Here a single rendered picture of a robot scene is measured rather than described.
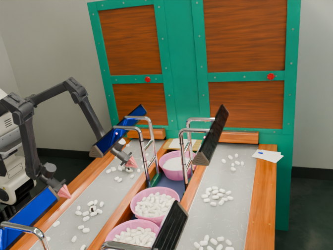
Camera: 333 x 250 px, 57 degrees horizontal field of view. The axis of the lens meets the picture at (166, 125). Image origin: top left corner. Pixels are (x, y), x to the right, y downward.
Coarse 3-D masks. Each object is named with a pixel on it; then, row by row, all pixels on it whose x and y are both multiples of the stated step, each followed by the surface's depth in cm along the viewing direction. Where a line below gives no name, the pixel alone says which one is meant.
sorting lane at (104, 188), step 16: (144, 144) 235; (160, 144) 231; (112, 160) 217; (112, 176) 197; (128, 176) 195; (96, 192) 182; (112, 192) 180; (80, 208) 170; (96, 208) 168; (112, 208) 167; (64, 224) 159; (80, 224) 158; (96, 224) 156; (64, 240) 148; (80, 240) 147
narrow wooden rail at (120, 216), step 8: (160, 152) 214; (168, 152) 223; (152, 168) 196; (160, 168) 207; (144, 176) 188; (152, 176) 194; (136, 184) 181; (144, 184) 183; (128, 192) 174; (136, 192) 173; (128, 200) 167; (120, 208) 162; (128, 208) 164; (112, 216) 156; (120, 216) 156; (128, 216) 164; (112, 224) 151; (104, 232) 146; (96, 240) 142; (104, 240) 142; (88, 248) 138; (96, 248) 137
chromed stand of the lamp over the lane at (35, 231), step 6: (6, 222) 105; (6, 228) 104; (12, 228) 103; (18, 228) 102; (24, 228) 101; (30, 228) 101; (36, 228) 101; (36, 234) 100; (42, 234) 100; (42, 240) 100; (42, 246) 101; (48, 246) 103
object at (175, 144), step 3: (177, 138) 229; (174, 141) 224; (177, 141) 224; (186, 141) 222; (192, 141) 221; (195, 141) 221; (171, 144) 221; (174, 144) 220; (177, 144) 219; (192, 144) 217; (171, 147) 216; (174, 147) 216; (177, 147) 215
